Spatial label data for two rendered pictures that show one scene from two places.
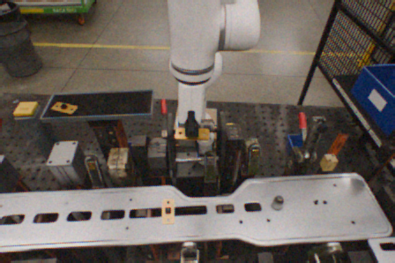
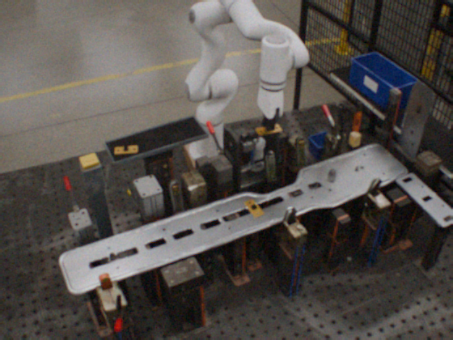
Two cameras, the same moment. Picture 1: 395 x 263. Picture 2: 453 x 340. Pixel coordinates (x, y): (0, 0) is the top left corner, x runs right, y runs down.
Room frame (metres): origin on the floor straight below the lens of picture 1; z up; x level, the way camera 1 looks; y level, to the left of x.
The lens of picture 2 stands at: (-0.81, 0.70, 2.34)
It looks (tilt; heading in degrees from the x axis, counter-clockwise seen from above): 41 degrees down; 337
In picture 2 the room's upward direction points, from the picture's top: straight up
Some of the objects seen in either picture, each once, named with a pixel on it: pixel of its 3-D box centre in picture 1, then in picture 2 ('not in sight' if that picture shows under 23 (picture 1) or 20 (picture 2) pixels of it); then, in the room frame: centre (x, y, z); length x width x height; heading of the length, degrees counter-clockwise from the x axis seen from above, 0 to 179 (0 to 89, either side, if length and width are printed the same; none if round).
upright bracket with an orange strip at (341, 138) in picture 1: (322, 170); (351, 150); (0.56, -0.47, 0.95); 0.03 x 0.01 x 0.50; 93
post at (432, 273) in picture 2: not in sight; (435, 244); (0.03, -0.55, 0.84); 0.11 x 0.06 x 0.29; 3
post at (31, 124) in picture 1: (53, 151); (99, 206); (0.68, 0.60, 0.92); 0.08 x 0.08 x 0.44; 3
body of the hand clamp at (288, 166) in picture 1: (289, 180); (329, 168); (0.56, -0.37, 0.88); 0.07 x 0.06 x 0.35; 3
